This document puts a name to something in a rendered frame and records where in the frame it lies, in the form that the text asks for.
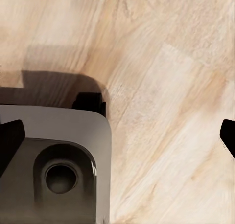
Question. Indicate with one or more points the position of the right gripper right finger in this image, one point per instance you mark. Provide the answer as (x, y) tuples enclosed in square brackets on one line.
[(227, 134)]

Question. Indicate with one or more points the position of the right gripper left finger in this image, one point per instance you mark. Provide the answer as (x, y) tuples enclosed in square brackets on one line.
[(12, 135)]

